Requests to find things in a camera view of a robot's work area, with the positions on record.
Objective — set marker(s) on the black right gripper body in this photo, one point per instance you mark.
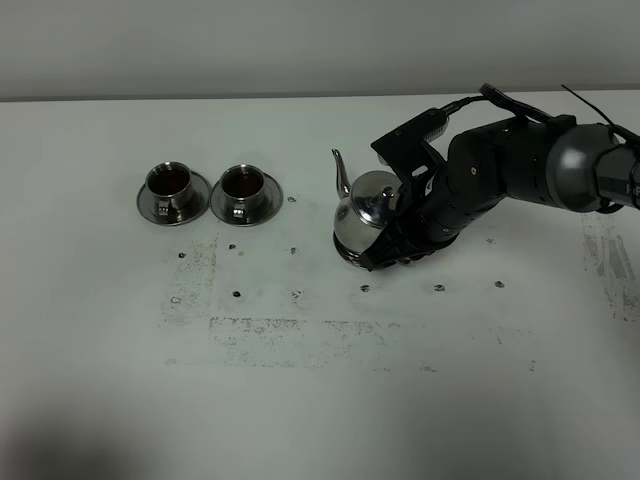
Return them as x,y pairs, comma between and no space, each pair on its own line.
484,165

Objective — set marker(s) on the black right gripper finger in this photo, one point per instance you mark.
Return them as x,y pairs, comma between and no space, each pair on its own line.
405,241

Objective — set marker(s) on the stainless steel teapot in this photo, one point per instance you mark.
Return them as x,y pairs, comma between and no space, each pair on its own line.
366,206

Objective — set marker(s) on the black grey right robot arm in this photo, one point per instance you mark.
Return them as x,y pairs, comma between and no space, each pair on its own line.
560,163

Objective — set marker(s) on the steel teapot saucer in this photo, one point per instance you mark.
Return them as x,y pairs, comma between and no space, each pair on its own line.
353,258

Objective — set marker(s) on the right steel saucer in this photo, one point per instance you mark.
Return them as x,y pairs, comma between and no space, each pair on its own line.
268,208

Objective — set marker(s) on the right steel teacup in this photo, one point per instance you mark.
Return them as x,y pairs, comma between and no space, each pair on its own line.
242,187

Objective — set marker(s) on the steel teacup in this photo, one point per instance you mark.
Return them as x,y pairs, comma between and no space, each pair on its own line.
242,187
170,186

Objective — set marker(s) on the left steel saucer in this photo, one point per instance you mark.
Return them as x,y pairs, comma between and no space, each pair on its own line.
195,207

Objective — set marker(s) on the left steel teacup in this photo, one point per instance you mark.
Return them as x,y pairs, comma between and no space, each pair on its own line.
170,186

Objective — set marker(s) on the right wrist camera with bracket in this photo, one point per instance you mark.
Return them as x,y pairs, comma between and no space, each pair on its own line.
407,150

